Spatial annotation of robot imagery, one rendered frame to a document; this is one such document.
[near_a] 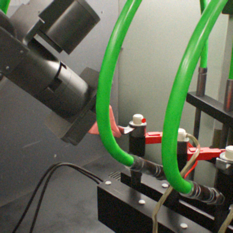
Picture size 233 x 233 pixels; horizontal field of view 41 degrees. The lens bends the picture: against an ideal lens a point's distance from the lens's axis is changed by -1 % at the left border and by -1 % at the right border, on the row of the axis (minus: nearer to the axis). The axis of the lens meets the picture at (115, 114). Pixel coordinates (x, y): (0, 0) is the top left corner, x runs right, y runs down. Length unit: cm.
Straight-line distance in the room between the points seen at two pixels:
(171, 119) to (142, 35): 58
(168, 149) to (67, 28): 18
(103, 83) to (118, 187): 29
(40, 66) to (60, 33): 4
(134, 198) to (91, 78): 22
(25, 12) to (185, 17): 46
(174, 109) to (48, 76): 17
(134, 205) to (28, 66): 28
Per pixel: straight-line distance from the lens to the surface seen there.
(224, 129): 61
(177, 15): 77
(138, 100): 88
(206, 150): 49
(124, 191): 55
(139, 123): 50
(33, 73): 36
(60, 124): 42
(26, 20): 36
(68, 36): 36
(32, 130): 77
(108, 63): 31
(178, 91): 27
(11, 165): 77
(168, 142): 27
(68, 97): 39
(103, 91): 31
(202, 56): 64
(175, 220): 50
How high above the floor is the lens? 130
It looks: 22 degrees down
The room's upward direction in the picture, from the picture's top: straight up
